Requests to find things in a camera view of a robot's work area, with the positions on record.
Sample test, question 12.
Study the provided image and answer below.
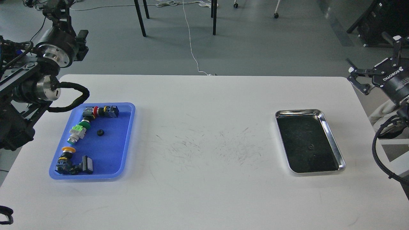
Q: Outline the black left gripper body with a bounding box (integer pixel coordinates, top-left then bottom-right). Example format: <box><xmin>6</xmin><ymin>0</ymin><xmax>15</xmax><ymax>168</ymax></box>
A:
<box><xmin>35</xmin><ymin>26</ymin><xmax>79</xmax><ymax>68</ymax></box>

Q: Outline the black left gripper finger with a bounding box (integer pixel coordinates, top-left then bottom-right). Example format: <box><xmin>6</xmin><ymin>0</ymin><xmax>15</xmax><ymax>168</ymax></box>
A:
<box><xmin>42</xmin><ymin>0</ymin><xmax>74</xmax><ymax>32</ymax></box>
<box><xmin>74</xmin><ymin>30</ymin><xmax>89</xmax><ymax>61</ymax></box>

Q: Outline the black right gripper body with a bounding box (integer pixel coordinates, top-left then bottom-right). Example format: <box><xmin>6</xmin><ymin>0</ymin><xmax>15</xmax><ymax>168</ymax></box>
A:
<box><xmin>372</xmin><ymin>58</ymin><xmax>409</xmax><ymax>106</ymax></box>

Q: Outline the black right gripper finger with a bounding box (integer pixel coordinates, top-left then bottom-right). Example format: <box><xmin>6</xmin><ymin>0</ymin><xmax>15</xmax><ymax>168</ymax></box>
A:
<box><xmin>381</xmin><ymin>31</ymin><xmax>409</xmax><ymax>64</ymax></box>
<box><xmin>346</xmin><ymin>58</ymin><xmax>374</xmax><ymax>96</ymax></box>

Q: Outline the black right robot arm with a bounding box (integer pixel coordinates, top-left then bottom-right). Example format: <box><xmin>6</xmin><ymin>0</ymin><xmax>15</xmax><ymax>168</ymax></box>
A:
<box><xmin>346</xmin><ymin>32</ymin><xmax>409</xmax><ymax>185</ymax></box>

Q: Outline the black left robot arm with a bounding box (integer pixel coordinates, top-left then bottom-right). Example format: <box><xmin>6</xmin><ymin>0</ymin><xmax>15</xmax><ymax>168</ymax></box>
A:
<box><xmin>0</xmin><ymin>0</ymin><xmax>89</xmax><ymax>150</ymax></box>

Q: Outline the black cabinet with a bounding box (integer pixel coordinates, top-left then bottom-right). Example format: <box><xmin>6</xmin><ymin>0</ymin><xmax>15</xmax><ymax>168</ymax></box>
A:
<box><xmin>346</xmin><ymin>0</ymin><xmax>409</xmax><ymax>47</ymax></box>

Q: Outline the black table leg left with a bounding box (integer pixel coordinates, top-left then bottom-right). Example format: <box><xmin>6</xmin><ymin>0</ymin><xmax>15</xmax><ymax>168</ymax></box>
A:
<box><xmin>134</xmin><ymin>0</ymin><xmax>150</xmax><ymax>37</ymax></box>

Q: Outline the black table leg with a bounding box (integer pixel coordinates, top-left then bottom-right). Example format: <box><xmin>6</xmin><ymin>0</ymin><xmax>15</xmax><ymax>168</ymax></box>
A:
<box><xmin>134</xmin><ymin>0</ymin><xmax>150</xmax><ymax>37</ymax></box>
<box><xmin>211</xmin><ymin>0</ymin><xmax>218</xmax><ymax>35</ymax></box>

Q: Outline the silver metal tray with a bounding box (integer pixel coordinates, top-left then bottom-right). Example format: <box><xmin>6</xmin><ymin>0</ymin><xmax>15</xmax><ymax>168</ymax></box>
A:
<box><xmin>275</xmin><ymin>109</ymin><xmax>346</xmax><ymax>176</ymax></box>

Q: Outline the blue plastic tray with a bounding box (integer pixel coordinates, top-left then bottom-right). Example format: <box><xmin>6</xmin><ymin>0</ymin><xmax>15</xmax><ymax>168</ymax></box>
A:
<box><xmin>49</xmin><ymin>102</ymin><xmax>136</xmax><ymax>180</ymax></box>

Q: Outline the white chair leg caster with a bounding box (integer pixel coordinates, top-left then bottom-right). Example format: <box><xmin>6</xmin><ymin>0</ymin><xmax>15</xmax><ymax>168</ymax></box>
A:
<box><xmin>274</xmin><ymin>0</ymin><xmax>281</xmax><ymax>19</ymax></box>

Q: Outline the black table leg right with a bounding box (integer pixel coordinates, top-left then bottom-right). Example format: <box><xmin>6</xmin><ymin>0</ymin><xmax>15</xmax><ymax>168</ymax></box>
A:
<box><xmin>211</xmin><ymin>0</ymin><xmax>218</xmax><ymax>35</ymax></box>

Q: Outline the red push button switch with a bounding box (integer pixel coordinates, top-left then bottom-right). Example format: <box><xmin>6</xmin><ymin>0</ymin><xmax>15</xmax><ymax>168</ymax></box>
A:
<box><xmin>82</xmin><ymin>105</ymin><xmax>119</xmax><ymax>120</ymax></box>

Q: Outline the green push button switch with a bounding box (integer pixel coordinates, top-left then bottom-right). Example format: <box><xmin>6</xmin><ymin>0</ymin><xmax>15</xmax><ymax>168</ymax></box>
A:
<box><xmin>78</xmin><ymin>119</ymin><xmax>91</xmax><ymax>130</ymax></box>

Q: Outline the light green button switch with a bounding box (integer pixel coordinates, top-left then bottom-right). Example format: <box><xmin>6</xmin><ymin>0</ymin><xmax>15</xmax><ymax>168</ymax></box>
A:
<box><xmin>67</xmin><ymin>124</ymin><xmax>86</xmax><ymax>145</ymax></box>

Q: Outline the yellow push button switch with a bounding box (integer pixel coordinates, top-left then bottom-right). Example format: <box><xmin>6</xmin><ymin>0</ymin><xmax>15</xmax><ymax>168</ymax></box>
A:
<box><xmin>54</xmin><ymin>146</ymin><xmax>76</xmax><ymax>175</ymax></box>

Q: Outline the black square button switch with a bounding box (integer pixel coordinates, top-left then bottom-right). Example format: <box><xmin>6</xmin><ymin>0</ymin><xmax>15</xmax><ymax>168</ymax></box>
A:
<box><xmin>71</xmin><ymin>155</ymin><xmax>94</xmax><ymax>175</ymax></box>

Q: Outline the white floor cable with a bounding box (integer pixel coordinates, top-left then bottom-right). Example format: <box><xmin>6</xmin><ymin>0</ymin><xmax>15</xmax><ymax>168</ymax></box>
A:
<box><xmin>156</xmin><ymin>0</ymin><xmax>221</xmax><ymax>76</ymax></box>

